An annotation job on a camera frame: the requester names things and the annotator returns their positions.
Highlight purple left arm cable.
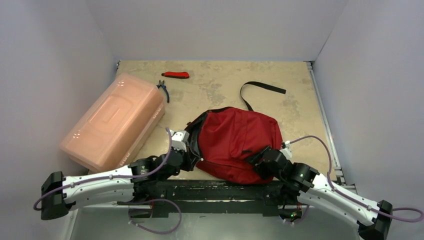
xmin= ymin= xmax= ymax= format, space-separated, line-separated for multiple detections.
xmin=33 ymin=127 xmax=182 ymax=235

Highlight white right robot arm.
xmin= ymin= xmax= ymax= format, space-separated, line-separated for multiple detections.
xmin=246 ymin=143 xmax=393 ymax=240

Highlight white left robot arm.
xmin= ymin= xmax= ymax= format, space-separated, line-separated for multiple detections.
xmin=33 ymin=148 xmax=200 ymax=221

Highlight pink translucent plastic storage box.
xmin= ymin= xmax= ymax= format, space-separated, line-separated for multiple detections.
xmin=60 ymin=73 xmax=166 ymax=173

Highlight blue handled pliers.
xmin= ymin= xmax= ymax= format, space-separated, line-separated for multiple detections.
xmin=156 ymin=80 xmax=170 ymax=103

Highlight red utility knife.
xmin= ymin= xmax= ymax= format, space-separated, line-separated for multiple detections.
xmin=161 ymin=71 xmax=190 ymax=79

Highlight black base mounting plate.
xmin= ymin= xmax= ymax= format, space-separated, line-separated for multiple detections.
xmin=82 ymin=178 xmax=345 ymax=219

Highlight red student backpack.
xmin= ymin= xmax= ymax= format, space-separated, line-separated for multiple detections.
xmin=185 ymin=103 xmax=283 ymax=185

